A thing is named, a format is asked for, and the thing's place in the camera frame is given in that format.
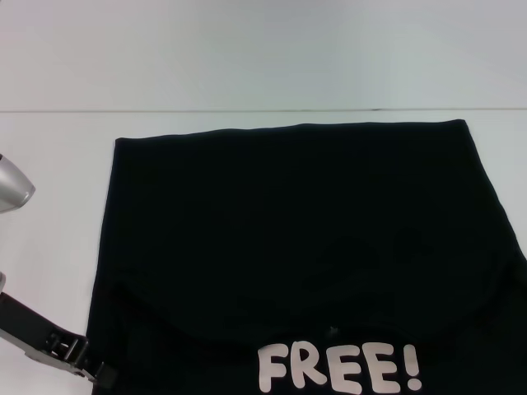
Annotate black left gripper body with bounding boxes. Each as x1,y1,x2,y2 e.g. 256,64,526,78
0,290,91,372

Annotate black t-shirt with FREE print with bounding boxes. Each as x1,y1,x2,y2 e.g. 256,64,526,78
85,118,527,395

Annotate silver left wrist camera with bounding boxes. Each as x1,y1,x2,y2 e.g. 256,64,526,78
0,153,37,214

